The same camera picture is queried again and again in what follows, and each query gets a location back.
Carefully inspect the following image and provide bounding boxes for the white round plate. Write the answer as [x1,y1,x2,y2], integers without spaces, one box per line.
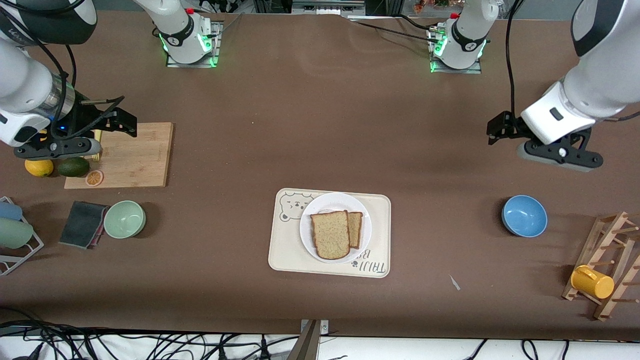
[299,192,373,265]

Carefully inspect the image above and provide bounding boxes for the pale green cup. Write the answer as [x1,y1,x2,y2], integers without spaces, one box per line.
[0,218,35,250]

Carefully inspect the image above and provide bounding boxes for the blue bowl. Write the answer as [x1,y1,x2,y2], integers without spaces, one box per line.
[501,194,548,238]

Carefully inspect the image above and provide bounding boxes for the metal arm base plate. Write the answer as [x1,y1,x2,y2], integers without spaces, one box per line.
[427,27,483,75]
[166,21,224,69]

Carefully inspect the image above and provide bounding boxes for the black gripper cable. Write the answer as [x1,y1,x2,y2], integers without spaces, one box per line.
[30,35,78,136]
[505,0,524,118]

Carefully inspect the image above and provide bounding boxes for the silver aluminium frame piece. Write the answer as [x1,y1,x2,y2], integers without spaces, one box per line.
[292,0,366,16]

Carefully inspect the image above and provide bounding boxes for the pale green bowl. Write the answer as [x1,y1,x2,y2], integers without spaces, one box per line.
[103,200,147,239]

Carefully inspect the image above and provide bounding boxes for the wooden cutting board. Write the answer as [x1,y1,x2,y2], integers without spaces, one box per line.
[64,122,174,190]

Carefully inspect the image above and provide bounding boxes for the dark grey sponge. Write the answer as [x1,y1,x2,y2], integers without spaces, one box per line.
[58,200,110,250]

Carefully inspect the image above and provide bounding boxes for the cream bear print tray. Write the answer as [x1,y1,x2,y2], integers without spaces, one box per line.
[268,188,392,279]

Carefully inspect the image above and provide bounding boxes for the white wire cup rack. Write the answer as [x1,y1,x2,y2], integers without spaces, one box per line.
[0,196,45,277]

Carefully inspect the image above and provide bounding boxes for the brown bread slice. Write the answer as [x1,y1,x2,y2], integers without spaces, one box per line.
[310,210,352,261]
[347,211,364,250]

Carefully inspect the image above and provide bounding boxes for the black table cable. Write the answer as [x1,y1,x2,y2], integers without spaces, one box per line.
[350,19,441,45]

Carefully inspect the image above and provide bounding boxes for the tangled black floor cables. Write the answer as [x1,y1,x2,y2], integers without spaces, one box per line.
[0,320,301,360]

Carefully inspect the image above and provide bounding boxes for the silver metal bracket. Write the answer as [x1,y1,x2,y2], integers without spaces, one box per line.
[300,319,330,335]

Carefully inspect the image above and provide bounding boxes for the grey metal camera pole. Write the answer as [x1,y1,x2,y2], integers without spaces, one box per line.
[295,320,321,360]

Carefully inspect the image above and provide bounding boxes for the wooden peg drying rack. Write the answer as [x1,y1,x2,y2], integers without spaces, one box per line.
[561,211,640,322]

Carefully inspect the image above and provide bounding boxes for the dark green avocado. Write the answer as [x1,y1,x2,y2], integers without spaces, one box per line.
[57,156,91,178]

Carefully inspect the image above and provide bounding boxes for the blue cup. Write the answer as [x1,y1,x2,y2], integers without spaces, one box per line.
[0,201,24,222]

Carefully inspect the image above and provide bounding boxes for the yellow plastic mug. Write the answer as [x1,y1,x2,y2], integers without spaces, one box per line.
[570,264,615,300]

